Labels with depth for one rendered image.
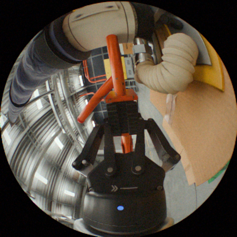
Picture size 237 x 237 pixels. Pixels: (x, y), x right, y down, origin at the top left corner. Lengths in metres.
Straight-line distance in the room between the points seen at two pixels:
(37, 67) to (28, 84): 0.10
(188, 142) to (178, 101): 0.09
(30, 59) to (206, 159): 0.37
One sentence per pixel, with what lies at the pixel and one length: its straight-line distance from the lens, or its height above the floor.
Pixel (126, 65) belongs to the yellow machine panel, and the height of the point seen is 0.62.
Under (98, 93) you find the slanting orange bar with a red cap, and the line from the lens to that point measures 0.17.
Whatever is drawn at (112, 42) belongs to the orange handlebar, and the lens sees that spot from 0.16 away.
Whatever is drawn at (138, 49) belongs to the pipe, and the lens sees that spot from 0.17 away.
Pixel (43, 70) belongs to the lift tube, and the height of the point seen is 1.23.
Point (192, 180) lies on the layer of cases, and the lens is 0.83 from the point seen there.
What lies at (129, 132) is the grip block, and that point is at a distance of 0.16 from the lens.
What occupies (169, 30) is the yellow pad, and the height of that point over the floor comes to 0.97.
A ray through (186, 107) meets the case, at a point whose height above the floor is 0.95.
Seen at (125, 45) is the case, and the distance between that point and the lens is 1.61.
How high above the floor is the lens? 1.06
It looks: 6 degrees up
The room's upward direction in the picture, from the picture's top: 96 degrees counter-clockwise
